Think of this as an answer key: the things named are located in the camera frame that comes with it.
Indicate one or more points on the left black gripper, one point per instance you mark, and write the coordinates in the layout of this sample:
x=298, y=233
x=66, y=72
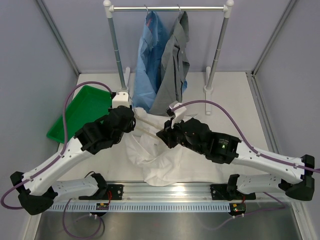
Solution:
x=130, y=127

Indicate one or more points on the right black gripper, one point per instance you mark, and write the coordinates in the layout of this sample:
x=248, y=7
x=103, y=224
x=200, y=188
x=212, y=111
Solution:
x=167, y=136

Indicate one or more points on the metal wire hanger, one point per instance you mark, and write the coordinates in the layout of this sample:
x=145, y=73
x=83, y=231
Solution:
x=147, y=124

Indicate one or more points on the white shirt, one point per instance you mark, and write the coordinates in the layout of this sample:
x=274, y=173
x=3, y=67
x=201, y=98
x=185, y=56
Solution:
x=162, y=166

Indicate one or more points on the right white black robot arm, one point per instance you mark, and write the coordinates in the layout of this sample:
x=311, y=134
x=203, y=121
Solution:
x=292, y=176

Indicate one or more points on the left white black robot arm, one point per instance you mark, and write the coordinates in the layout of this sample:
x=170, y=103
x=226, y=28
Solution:
x=39, y=188

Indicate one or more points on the grey shirt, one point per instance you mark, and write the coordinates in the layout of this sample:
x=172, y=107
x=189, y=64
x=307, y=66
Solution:
x=174, y=67

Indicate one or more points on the light blue shirt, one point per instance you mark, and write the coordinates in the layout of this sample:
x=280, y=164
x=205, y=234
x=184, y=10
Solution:
x=148, y=69

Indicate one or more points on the green plastic tray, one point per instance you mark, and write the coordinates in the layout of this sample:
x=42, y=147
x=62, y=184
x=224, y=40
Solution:
x=88, y=105

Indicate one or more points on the white metal clothes rack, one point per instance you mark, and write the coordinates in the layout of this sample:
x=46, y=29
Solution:
x=209, y=71

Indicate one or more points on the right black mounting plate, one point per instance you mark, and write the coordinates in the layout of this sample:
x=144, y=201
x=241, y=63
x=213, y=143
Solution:
x=229, y=193

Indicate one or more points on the black mounting plate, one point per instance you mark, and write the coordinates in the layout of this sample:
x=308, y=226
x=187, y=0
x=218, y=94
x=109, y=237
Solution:
x=116, y=191
x=229, y=193

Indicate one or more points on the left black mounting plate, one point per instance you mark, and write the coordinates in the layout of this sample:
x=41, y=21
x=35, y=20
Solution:
x=116, y=191

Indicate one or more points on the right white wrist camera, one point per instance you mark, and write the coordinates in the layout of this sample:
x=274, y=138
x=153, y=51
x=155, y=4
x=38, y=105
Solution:
x=176, y=112

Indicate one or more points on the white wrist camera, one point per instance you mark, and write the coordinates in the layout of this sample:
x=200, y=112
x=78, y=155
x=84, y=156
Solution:
x=120, y=98
x=176, y=112

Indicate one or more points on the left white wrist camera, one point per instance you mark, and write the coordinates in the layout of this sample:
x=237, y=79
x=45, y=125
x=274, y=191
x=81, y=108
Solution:
x=120, y=98

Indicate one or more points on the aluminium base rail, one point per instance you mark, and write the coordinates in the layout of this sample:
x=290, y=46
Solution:
x=165, y=191

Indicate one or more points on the white slotted cable duct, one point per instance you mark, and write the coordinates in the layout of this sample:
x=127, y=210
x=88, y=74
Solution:
x=139, y=207

